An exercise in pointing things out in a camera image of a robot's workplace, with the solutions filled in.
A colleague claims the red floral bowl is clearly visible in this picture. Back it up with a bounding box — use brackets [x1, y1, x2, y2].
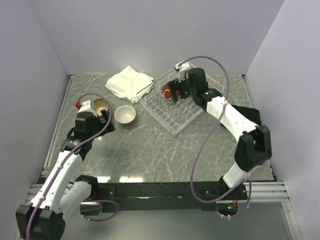
[160, 83, 181, 101]

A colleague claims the black patterned bowl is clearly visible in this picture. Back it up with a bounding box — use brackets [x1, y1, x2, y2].
[93, 98, 110, 116]

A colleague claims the beige speckled bowl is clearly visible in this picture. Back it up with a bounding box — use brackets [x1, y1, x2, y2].
[114, 105, 137, 125]

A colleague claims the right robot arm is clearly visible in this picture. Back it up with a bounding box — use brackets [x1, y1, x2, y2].
[167, 65, 272, 200]

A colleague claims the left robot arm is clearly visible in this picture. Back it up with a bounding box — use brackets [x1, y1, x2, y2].
[15, 107, 115, 240]

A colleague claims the white folded cloth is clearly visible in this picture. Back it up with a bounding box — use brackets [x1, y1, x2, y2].
[104, 65, 154, 104]

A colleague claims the black folded cloth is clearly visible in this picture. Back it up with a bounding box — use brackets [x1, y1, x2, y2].
[232, 104, 262, 126]

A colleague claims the black base bar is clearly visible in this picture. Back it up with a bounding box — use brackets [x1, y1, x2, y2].
[79, 181, 247, 216]

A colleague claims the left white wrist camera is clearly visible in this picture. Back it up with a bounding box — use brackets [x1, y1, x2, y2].
[75, 100, 97, 116]

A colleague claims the white wire dish rack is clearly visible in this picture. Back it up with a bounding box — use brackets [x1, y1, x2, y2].
[139, 68, 224, 135]

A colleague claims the aluminium frame rail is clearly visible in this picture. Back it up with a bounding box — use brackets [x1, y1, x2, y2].
[14, 73, 75, 236]

